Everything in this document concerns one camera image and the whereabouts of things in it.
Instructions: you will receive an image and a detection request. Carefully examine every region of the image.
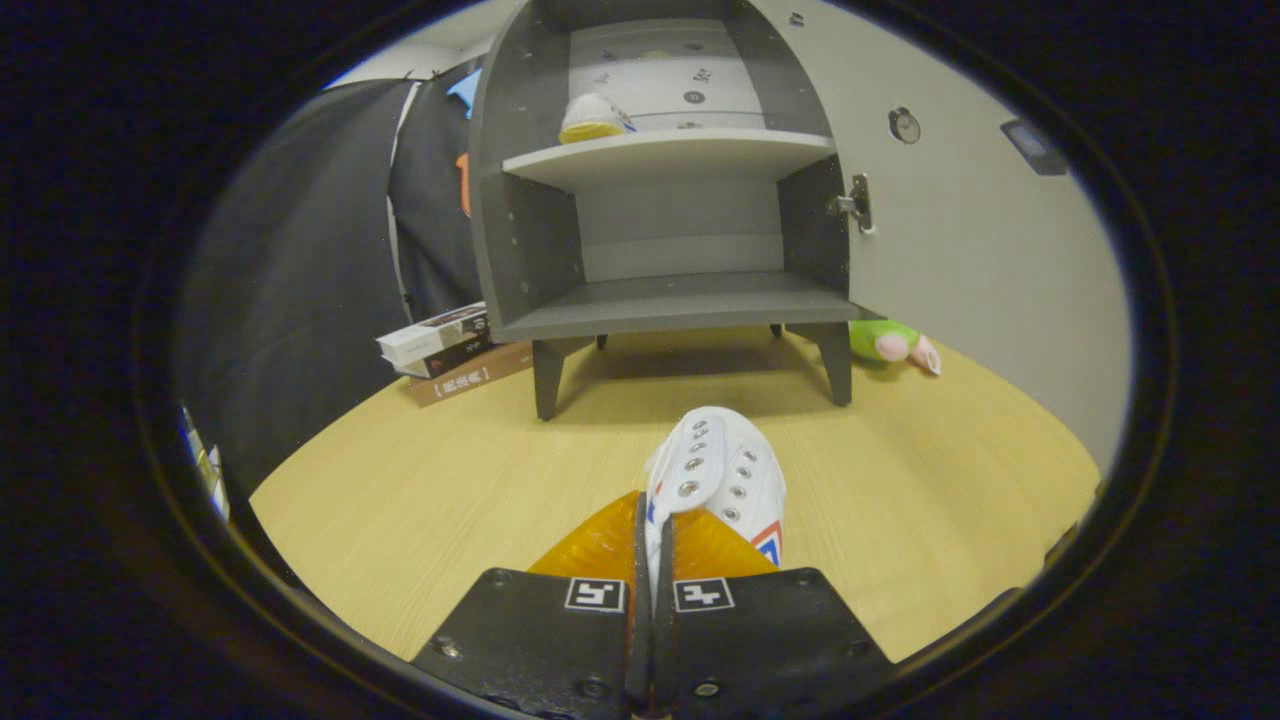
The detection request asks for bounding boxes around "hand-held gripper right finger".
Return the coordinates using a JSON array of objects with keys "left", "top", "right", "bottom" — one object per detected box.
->
[{"left": 655, "top": 505, "right": 896, "bottom": 719}]

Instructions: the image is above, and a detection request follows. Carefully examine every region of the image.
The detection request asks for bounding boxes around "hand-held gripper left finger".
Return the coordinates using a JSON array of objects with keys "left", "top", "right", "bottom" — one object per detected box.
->
[{"left": 410, "top": 490, "right": 651, "bottom": 719}]

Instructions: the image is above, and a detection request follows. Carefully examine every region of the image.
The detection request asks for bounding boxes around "white canvas shoe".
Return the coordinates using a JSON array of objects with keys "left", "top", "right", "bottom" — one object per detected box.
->
[
  {"left": 642, "top": 405, "right": 789, "bottom": 601},
  {"left": 558, "top": 92, "right": 637, "bottom": 145}
]

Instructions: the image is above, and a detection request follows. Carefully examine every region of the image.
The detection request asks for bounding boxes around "grey shoe cabinet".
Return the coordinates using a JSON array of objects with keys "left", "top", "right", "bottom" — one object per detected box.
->
[{"left": 468, "top": 0, "right": 883, "bottom": 422}]

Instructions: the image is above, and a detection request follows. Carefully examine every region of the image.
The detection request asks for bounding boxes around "white shoe cabinet door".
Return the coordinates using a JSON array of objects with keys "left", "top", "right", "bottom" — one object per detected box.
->
[{"left": 750, "top": 0, "right": 1132, "bottom": 477}]

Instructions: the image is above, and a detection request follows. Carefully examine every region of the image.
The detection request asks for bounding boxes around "brown book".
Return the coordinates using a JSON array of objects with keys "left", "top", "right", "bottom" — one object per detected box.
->
[{"left": 408, "top": 340, "right": 535, "bottom": 409}]

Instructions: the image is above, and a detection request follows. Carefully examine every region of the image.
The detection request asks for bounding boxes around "dark book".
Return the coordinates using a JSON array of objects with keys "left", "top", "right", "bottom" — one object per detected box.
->
[{"left": 395, "top": 335, "right": 499, "bottom": 380}]

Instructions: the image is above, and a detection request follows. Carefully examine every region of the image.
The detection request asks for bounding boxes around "green plush toy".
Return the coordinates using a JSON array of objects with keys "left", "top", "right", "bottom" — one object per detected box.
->
[{"left": 848, "top": 318, "right": 943, "bottom": 377}]

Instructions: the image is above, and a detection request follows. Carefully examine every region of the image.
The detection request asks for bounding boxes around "black backdrop cloth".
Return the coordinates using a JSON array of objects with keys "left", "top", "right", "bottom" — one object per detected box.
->
[{"left": 180, "top": 55, "right": 487, "bottom": 501}]

